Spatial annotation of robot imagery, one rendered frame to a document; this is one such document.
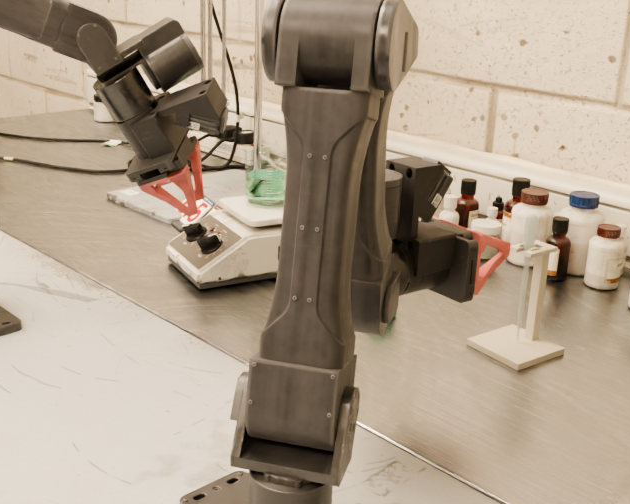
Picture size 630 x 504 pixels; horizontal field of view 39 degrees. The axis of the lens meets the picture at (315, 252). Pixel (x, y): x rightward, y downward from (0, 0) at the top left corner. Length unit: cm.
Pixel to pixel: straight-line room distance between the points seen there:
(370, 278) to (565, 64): 78
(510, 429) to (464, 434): 5
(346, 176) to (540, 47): 90
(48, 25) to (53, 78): 166
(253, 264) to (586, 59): 60
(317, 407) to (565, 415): 37
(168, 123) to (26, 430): 41
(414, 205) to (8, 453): 43
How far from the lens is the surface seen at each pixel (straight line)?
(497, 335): 108
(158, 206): 152
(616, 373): 105
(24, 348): 105
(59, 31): 105
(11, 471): 83
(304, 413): 63
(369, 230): 73
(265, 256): 120
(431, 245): 86
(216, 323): 108
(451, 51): 158
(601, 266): 128
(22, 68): 288
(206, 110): 106
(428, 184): 85
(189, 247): 123
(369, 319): 76
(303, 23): 62
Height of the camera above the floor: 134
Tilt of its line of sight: 19 degrees down
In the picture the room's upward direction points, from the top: 2 degrees clockwise
